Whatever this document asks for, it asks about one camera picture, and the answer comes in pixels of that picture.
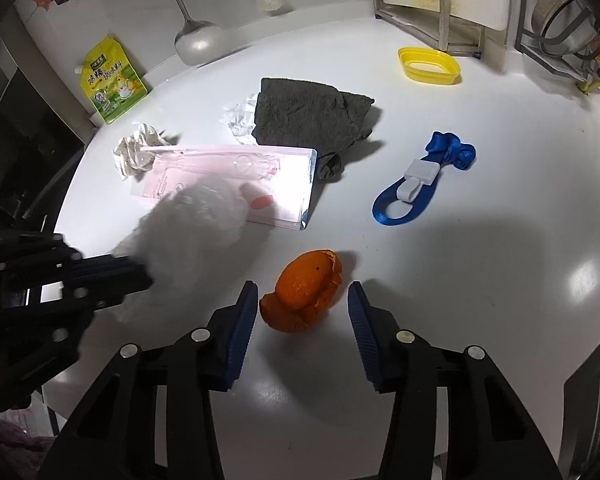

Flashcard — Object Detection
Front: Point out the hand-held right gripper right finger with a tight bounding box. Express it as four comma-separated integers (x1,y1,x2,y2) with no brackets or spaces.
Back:
347,281,566,480

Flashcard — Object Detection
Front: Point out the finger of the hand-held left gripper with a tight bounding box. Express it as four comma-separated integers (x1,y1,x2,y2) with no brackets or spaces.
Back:
0,283,152,411
0,230,149,311

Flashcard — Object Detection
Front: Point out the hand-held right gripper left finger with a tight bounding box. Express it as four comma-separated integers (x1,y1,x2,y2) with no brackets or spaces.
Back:
35,280,259,480

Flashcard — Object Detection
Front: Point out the orange peel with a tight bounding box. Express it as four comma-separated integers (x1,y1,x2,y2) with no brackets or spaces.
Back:
259,249,343,335

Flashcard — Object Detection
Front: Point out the white translucent plastic bag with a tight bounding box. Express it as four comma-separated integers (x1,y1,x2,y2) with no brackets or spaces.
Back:
112,182,251,323

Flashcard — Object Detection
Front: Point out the large white tissue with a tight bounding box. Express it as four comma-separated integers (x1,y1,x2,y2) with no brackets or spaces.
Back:
220,92,258,138

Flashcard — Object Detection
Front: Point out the small crumpled white tissue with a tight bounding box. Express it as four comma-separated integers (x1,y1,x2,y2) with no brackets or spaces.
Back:
112,122,168,181

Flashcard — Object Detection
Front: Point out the pink toothbrush package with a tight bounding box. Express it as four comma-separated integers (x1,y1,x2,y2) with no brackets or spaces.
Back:
130,144,317,231

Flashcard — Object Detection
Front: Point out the black stove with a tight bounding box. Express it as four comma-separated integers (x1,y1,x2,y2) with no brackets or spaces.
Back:
0,35,96,233

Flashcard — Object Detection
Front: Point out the yellow-green spout pouch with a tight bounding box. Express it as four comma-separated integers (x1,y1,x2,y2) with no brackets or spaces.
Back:
76,36,148,125

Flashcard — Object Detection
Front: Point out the grey cloth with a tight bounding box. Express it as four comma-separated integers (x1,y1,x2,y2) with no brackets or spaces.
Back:
251,77,376,182

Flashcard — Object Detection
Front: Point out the metal ladle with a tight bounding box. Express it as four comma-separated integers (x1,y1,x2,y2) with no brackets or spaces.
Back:
157,0,231,66

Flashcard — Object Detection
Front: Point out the metal cutting board rack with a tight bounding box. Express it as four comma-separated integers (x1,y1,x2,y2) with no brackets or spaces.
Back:
367,0,483,58

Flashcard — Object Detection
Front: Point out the metal colander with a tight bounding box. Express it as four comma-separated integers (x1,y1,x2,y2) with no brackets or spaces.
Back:
532,0,588,56

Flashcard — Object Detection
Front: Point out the blue strap with white clip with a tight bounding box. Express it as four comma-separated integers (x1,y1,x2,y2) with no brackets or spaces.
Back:
371,131,477,227

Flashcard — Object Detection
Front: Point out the yellow plastic ring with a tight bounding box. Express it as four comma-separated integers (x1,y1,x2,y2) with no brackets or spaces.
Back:
398,46,462,85

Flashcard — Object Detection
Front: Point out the wire dish rack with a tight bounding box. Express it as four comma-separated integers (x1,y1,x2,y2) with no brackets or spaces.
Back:
512,0,600,93

